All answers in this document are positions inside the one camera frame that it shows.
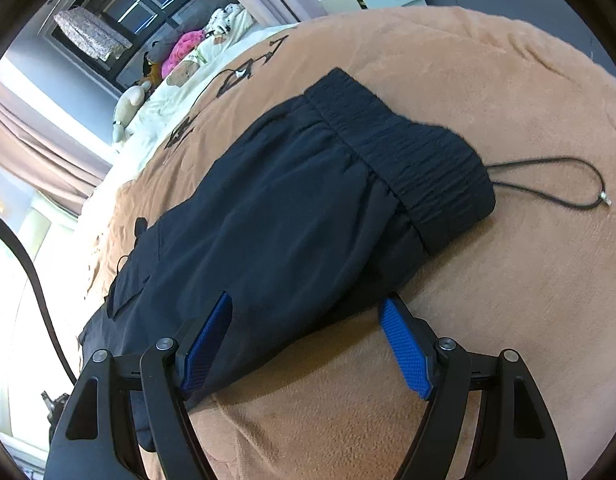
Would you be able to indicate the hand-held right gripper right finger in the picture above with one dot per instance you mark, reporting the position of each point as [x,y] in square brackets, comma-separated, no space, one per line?
[405,350]

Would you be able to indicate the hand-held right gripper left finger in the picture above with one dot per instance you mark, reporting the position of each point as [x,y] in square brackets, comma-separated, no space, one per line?
[208,340]

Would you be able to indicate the black pants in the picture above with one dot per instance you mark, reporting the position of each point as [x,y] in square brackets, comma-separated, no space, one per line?
[288,210]

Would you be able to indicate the beige plush toy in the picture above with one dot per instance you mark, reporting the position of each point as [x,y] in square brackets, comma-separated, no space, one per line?
[128,105]

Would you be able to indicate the mauve curtain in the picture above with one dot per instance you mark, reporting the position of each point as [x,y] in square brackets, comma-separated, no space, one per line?
[38,150]

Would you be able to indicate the brown fleece blanket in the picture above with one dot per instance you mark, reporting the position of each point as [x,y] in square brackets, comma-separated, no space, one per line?
[488,85]

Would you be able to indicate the pink cloth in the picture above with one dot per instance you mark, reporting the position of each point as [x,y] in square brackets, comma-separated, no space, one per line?
[180,47]

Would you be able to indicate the grey pillow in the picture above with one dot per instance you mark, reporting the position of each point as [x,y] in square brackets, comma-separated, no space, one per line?
[163,49]

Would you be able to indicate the floral hanging garment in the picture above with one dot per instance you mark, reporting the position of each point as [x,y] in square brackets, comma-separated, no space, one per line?
[88,32]

